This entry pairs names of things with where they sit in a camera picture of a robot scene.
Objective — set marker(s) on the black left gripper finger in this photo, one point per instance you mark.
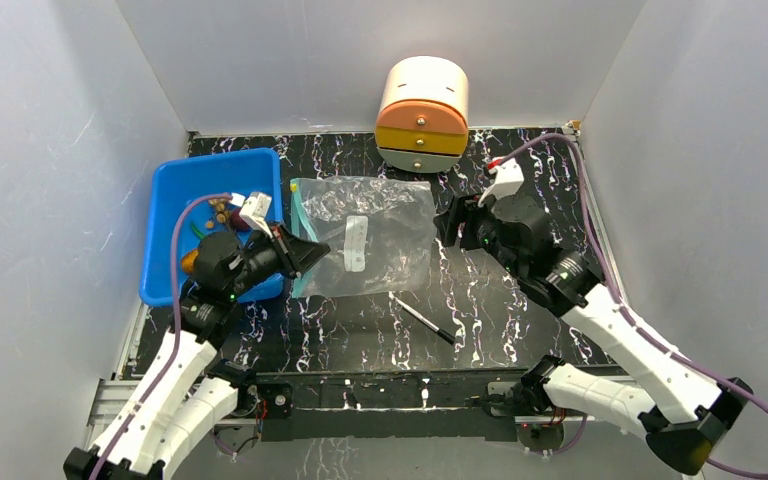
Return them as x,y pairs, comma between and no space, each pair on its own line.
302,255
280,236

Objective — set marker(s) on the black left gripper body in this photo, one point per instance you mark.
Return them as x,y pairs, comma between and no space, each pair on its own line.
261,262

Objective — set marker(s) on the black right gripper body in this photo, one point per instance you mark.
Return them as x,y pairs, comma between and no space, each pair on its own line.
462,225

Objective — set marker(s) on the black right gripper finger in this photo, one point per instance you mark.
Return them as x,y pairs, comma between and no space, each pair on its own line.
465,219
448,223

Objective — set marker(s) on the clear zip top bag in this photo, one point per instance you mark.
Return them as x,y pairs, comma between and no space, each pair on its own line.
380,233

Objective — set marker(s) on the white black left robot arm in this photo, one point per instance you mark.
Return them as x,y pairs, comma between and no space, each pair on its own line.
187,389

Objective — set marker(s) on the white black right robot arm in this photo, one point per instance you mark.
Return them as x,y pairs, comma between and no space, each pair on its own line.
681,415

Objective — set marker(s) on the dark red onion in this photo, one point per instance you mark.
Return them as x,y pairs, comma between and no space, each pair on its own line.
238,223

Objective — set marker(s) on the green chili pepper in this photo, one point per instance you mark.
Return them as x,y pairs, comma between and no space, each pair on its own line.
197,231

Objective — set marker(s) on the brown longan bunch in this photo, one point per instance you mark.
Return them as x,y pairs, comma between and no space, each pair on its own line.
219,217

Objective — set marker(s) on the blue plastic bin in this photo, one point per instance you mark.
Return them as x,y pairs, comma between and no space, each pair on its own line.
176,184

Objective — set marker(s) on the pastel mini drawer cabinet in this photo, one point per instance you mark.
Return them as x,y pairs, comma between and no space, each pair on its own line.
422,122

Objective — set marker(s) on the black and white pen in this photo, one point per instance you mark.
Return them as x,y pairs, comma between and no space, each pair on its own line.
441,333

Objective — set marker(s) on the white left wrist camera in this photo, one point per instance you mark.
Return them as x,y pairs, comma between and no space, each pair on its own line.
253,209

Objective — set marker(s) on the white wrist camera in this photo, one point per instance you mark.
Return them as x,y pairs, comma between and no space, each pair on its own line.
253,209
507,179

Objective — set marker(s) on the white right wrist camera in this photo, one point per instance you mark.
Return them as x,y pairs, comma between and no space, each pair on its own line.
507,179

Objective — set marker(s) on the aluminium frame rail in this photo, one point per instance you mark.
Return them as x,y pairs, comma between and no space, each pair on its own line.
384,411

